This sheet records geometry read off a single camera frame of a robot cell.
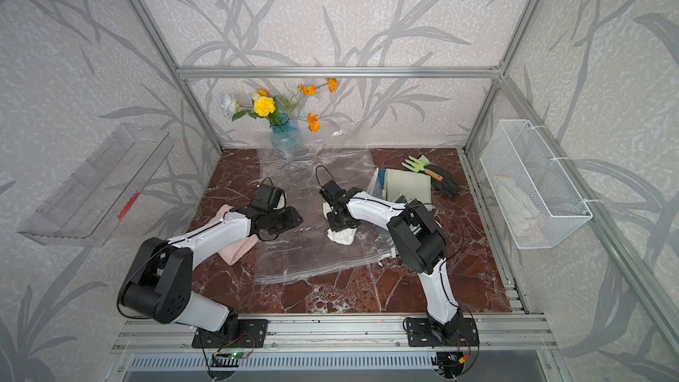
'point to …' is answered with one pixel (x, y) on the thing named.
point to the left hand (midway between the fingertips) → (300, 220)
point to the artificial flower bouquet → (276, 110)
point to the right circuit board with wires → (448, 364)
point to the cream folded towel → (409, 184)
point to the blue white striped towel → (377, 183)
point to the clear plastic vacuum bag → (307, 248)
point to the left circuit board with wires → (228, 360)
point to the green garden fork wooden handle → (418, 165)
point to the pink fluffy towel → (235, 252)
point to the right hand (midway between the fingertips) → (339, 223)
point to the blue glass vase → (285, 137)
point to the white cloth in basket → (525, 219)
